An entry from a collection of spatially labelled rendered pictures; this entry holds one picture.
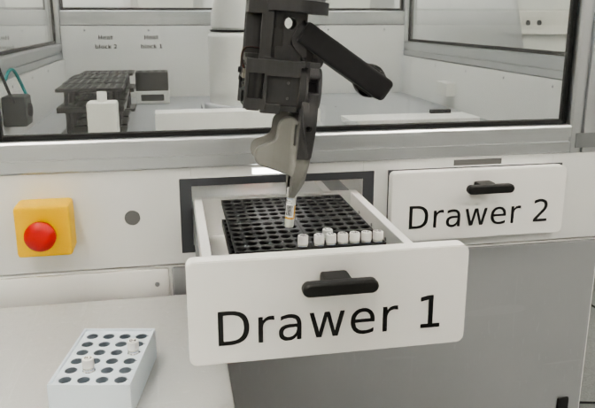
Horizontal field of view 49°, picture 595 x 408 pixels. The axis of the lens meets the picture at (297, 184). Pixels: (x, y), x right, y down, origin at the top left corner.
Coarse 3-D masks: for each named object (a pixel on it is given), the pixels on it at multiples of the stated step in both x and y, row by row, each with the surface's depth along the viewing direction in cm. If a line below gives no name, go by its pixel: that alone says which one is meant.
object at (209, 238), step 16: (304, 192) 101; (320, 192) 101; (336, 192) 101; (352, 192) 101; (192, 208) 100; (208, 208) 98; (368, 208) 93; (208, 224) 99; (368, 224) 93; (384, 224) 86; (208, 240) 80; (224, 240) 97; (384, 240) 86; (400, 240) 80
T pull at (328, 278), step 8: (328, 272) 65; (336, 272) 65; (344, 272) 65; (320, 280) 65; (328, 280) 63; (336, 280) 63; (344, 280) 63; (352, 280) 63; (360, 280) 63; (368, 280) 63; (304, 288) 62; (312, 288) 62; (320, 288) 62; (328, 288) 62; (336, 288) 62; (344, 288) 62; (352, 288) 62; (360, 288) 63; (368, 288) 63; (376, 288) 63; (312, 296) 62
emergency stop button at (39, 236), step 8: (32, 224) 86; (40, 224) 86; (48, 224) 86; (32, 232) 85; (40, 232) 86; (48, 232) 86; (24, 240) 86; (32, 240) 86; (40, 240) 86; (48, 240) 86; (32, 248) 86; (40, 248) 86; (48, 248) 87
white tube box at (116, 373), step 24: (96, 336) 77; (120, 336) 77; (144, 336) 77; (72, 360) 71; (96, 360) 72; (120, 360) 71; (144, 360) 72; (48, 384) 66; (72, 384) 66; (96, 384) 66; (120, 384) 66; (144, 384) 72
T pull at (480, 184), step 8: (480, 184) 99; (488, 184) 99; (496, 184) 99; (504, 184) 99; (512, 184) 99; (472, 192) 98; (480, 192) 98; (488, 192) 98; (496, 192) 99; (504, 192) 99
